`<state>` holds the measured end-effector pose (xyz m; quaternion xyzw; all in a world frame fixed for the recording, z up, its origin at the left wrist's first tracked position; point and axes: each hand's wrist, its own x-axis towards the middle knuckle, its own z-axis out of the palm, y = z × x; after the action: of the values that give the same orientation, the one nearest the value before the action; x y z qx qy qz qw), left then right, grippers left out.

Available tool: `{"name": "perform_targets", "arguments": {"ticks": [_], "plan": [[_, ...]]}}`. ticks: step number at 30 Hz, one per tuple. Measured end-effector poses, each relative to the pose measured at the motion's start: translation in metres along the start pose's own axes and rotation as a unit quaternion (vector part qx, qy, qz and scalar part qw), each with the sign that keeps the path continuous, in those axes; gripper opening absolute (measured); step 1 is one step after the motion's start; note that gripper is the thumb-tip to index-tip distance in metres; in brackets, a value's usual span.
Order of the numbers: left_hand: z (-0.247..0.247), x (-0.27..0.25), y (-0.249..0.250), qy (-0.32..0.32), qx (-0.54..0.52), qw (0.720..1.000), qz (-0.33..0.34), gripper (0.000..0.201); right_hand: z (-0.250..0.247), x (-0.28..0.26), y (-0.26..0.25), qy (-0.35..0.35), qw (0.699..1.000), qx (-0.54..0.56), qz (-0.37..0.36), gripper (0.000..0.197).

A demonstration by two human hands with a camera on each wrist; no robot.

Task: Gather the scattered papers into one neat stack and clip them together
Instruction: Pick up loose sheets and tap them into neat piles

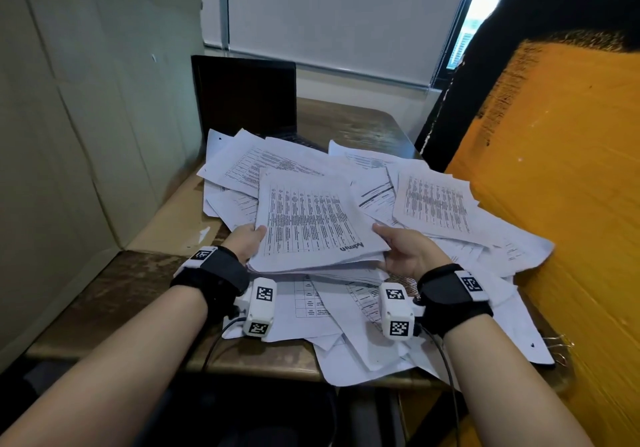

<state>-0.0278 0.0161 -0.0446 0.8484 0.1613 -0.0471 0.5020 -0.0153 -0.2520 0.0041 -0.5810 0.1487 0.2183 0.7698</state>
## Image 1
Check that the person's left hand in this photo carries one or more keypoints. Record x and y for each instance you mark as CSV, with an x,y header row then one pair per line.
x,y
242,243

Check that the person's right hand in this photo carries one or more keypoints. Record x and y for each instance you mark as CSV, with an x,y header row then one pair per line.
x,y
412,254

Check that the person's left thumb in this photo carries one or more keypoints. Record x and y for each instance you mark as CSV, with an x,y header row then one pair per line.
x,y
260,233

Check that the person's right thumb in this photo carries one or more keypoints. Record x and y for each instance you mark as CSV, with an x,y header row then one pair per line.
x,y
386,234

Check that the printed table paper sheaf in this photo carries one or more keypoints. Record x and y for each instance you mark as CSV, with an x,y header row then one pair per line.
x,y
312,217

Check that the person's left forearm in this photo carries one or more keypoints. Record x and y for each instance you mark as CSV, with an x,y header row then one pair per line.
x,y
115,366

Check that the person's right forearm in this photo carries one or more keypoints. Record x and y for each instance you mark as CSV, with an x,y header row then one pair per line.
x,y
505,386

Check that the pile of loose printed papers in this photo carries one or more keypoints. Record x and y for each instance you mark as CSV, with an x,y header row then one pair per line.
x,y
440,202

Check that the black laptop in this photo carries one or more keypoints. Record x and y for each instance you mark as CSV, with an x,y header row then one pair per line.
x,y
245,94

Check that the orange fabric sheet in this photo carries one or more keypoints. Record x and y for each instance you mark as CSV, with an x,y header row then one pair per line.
x,y
570,222

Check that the brown cardboard panel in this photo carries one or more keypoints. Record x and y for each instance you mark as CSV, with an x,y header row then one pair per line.
x,y
75,127

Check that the grey roller blind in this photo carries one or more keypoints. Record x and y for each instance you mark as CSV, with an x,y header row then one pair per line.
x,y
345,12

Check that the black fabric sheet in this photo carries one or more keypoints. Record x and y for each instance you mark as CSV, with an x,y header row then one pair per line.
x,y
545,7

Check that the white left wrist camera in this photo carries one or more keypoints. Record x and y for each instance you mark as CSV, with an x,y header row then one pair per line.
x,y
260,307

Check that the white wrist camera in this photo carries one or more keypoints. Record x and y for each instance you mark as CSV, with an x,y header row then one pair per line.
x,y
260,307
396,312

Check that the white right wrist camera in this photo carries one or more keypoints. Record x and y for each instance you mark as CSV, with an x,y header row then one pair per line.
x,y
396,312

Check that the window with dark frame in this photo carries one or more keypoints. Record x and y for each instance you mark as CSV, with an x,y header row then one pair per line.
x,y
470,29

